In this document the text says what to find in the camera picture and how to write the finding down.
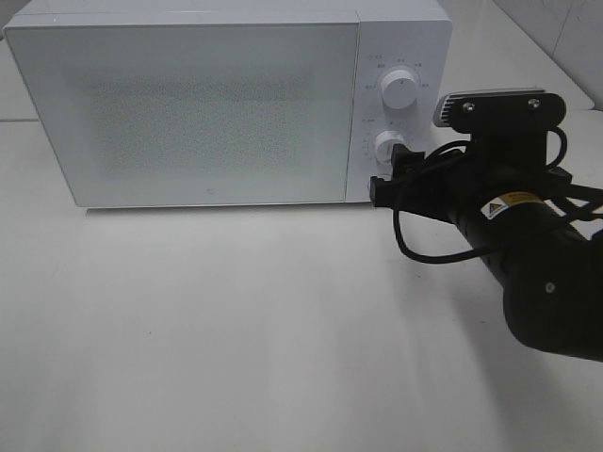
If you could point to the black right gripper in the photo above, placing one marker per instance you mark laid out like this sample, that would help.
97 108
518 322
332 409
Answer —
512 149

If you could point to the white microwave door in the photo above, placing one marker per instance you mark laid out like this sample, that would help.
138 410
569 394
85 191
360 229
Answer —
194 115

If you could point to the white timer knob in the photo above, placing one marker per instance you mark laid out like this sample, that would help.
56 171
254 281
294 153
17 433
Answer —
384 144

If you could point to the white microwave oven body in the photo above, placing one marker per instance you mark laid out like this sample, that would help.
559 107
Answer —
390 34

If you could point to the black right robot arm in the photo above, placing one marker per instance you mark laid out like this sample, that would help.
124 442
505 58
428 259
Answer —
550 273

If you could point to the upper white power knob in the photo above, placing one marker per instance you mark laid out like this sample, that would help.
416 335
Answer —
398 88

